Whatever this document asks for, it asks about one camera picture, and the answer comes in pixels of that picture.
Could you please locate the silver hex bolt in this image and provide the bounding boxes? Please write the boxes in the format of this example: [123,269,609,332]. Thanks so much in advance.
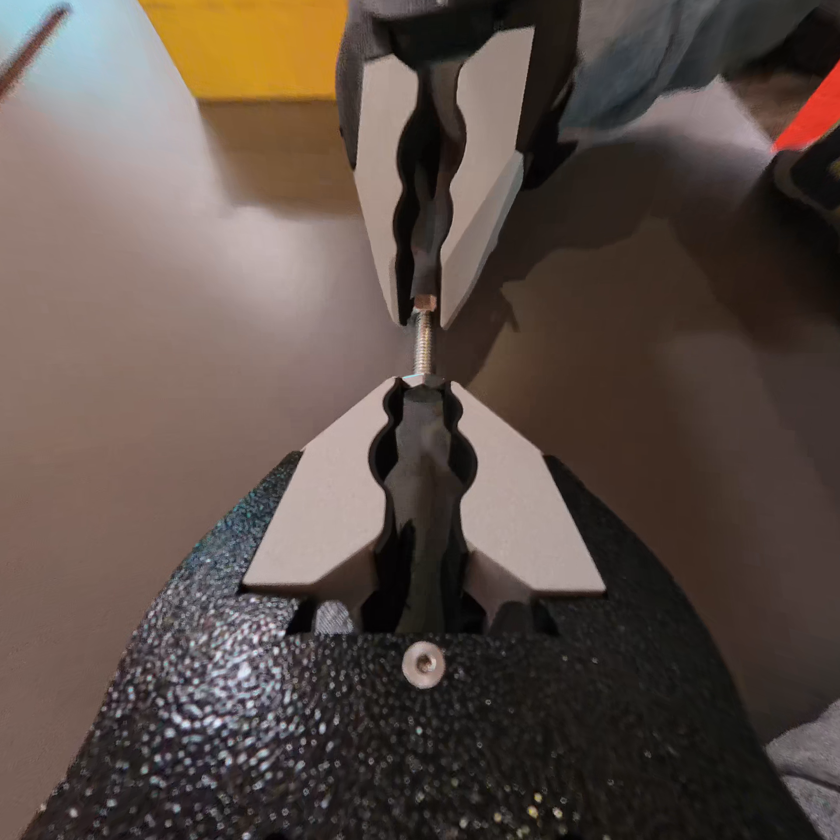
[395,307,448,389]

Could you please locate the yellow plastic bin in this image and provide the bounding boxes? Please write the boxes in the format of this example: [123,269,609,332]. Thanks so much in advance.
[139,0,350,101]

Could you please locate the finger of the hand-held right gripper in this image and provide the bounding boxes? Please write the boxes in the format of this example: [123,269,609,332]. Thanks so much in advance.
[357,56,427,327]
[438,29,534,329]

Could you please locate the person's grey printed sweatshirt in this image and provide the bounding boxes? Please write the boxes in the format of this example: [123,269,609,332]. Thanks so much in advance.
[763,721,840,840]

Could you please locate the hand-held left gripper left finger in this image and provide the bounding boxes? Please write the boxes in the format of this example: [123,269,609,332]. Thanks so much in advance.
[241,376,403,634]

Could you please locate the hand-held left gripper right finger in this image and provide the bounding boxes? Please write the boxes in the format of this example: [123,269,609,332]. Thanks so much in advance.
[448,379,606,624]

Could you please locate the person's right forearm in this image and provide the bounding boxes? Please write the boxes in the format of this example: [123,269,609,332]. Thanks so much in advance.
[561,0,824,132]

